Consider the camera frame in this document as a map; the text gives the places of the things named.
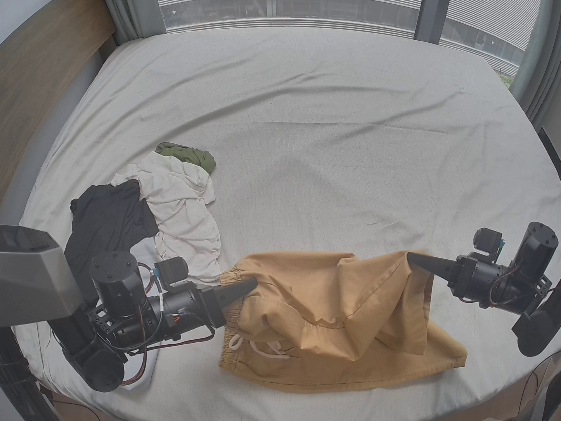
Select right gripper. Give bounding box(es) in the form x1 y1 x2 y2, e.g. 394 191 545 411
446 255 505 308

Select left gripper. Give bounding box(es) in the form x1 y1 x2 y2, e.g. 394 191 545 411
145 287 226 341

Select tan shorts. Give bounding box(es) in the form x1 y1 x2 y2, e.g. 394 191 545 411
218 249 467 388

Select pale blue garment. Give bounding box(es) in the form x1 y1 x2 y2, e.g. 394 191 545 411
123 234 162 391

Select white garment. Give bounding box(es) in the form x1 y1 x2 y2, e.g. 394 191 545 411
110 151 222 286

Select black garment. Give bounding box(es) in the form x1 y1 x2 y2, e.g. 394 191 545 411
63 180 158 295

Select green garment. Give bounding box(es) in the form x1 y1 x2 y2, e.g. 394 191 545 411
155 142 217 175

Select bed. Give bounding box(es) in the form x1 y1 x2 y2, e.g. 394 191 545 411
0 0 561 421

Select grey-green curtain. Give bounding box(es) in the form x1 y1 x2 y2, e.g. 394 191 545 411
508 0 561 126
81 0 169 47

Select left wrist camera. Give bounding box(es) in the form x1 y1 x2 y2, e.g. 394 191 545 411
153 256 191 290

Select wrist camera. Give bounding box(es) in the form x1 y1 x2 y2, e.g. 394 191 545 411
153 256 191 290
473 227 505 262

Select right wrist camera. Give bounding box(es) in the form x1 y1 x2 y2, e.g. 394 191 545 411
473 227 505 262

